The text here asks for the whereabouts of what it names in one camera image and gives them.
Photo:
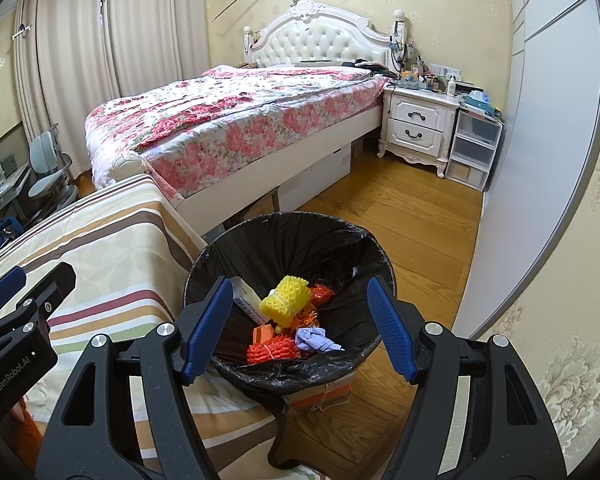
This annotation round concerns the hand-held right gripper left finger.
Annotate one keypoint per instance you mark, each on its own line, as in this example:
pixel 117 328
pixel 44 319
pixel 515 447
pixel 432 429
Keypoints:
pixel 207 330

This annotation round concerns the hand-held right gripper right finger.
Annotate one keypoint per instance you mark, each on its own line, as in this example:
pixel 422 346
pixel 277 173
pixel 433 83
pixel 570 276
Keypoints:
pixel 392 330

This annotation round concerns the grey study desk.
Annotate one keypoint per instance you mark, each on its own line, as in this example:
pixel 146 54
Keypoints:
pixel 10 185

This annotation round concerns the black bag trash bin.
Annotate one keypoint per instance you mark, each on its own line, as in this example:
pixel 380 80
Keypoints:
pixel 290 250

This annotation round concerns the lilac tissue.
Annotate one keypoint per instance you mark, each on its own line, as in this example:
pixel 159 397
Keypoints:
pixel 315 340

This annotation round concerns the white wardrobe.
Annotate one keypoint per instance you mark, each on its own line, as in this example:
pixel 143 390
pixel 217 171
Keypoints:
pixel 545 160

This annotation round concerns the white storage box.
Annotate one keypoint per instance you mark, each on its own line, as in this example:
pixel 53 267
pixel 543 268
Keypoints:
pixel 320 175

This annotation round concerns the orange-red plastic bag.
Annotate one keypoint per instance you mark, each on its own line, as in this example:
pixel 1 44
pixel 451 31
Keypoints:
pixel 321 294

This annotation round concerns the dark cloth pile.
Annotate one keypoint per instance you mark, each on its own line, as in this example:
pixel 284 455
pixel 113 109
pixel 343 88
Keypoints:
pixel 375 67

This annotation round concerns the white cardboard carton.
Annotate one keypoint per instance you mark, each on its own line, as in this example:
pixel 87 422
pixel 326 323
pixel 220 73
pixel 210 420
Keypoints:
pixel 247 300

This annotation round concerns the white nightstand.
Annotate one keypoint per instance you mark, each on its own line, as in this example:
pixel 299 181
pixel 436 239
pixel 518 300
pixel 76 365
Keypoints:
pixel 415 120

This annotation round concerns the orange plastic bag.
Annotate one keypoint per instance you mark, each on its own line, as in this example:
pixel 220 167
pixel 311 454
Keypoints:
pixel 305 320

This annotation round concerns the grey desk chair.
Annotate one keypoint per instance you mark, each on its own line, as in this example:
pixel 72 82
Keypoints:
pixel 47 150

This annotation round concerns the beige curtain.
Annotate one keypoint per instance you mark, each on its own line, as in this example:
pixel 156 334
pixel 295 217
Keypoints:
pixel 65 70
pixel 155 30

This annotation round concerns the white tufted bed frame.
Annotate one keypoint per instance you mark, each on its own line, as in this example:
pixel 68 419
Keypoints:
pixel 320 40

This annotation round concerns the orange-red foam fruit net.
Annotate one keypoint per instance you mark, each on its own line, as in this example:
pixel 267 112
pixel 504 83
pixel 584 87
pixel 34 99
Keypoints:
pixel 272 350

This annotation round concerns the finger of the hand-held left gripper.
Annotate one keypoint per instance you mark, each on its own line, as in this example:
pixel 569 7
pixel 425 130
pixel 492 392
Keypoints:
pixel 2 282
pixel 55 280

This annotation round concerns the yellow foam fruit net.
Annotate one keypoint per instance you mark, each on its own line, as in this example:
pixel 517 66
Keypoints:
pixel 285 300

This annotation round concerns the floral quilt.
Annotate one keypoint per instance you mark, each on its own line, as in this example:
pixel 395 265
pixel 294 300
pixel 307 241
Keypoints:
pixel 220 120

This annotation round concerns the clear plastic drawer unit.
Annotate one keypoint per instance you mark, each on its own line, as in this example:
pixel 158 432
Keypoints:
pixel 472 145

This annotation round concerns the blue crate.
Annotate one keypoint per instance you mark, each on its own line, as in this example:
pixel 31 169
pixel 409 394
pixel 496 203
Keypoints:
pixel 9 230

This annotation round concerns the blue tissue box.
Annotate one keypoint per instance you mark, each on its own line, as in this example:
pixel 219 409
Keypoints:
pixel 480 102

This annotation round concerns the pile of small toiletries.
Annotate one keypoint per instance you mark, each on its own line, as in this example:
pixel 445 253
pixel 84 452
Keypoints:
pixel 425 80

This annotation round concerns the orange paper piece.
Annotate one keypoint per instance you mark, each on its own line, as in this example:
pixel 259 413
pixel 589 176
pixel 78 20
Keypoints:
pixel 264 333

